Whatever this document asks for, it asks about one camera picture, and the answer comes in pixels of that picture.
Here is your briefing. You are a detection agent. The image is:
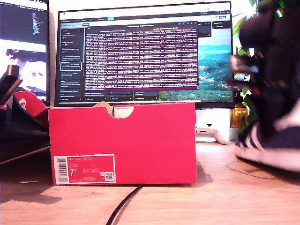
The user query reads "red Nike shoebox lid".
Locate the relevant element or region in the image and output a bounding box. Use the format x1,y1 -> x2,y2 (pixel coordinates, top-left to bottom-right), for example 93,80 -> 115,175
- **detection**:
0,90 -> 51,165

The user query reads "blue suede white-striped shoe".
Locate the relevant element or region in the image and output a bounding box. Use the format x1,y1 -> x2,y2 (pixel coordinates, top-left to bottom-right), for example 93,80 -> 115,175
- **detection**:
234,98 -> 300,173

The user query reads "red Nike shoebox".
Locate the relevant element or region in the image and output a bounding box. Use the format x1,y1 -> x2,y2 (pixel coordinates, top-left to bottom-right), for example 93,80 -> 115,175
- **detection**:
48,102 -> 197,186

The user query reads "green leafy houseplant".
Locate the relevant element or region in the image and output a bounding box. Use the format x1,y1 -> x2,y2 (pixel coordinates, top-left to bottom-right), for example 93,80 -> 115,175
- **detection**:
232,0 -> 265,135

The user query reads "amber pump bottle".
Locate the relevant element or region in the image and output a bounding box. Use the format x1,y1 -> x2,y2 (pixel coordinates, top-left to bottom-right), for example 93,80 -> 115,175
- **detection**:
229,90 -> 249,129

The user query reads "pale green plant pot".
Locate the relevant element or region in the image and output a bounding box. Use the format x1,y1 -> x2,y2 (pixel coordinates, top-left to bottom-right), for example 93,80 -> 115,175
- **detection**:
229,127 -> 241,141

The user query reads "white game controller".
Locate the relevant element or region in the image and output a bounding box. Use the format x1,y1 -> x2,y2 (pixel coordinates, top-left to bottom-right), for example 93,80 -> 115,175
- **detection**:
195,127 -> 231,145

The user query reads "white monitor stand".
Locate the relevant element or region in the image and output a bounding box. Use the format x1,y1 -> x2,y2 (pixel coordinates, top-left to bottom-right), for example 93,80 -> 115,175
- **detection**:
195,109 -> 230,143

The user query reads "brown packing paper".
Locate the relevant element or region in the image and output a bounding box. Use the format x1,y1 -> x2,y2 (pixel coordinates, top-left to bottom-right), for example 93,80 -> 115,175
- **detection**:
92,101 -> 114,118

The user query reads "black monitor with code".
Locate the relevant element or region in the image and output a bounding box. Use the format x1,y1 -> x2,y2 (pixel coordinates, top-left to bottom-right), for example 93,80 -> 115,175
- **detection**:
0,0 -> 51,106

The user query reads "large black computer monitor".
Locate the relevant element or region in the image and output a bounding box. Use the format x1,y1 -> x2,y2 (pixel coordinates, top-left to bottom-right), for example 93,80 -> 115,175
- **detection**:
54,1 -> 236,110

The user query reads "black cable on table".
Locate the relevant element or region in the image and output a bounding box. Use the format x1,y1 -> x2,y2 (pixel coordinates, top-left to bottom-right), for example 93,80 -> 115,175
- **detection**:
105,184 -> 144,225

